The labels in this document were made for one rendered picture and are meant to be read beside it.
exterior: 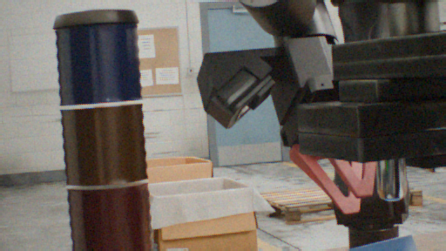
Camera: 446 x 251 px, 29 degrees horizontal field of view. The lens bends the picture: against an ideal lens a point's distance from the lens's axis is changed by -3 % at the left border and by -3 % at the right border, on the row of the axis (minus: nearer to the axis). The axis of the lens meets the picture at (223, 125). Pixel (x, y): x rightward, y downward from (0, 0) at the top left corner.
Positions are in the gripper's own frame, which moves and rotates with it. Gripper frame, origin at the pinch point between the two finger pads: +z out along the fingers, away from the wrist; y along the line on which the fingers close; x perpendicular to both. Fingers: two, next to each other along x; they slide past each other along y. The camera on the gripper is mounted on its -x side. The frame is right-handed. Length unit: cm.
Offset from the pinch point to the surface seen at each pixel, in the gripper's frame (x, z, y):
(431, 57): -4.0, 1.5, 24.3
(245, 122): 324, -494, -934
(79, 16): -25.7, 3.1, 33.2
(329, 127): -7.7, 1.0, 15.5
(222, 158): 289, -456, -958
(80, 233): -26.5, 10.9, 27.8
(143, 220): -23.7, 10.9, 28.3
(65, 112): -26.5, 6.2, 30.3
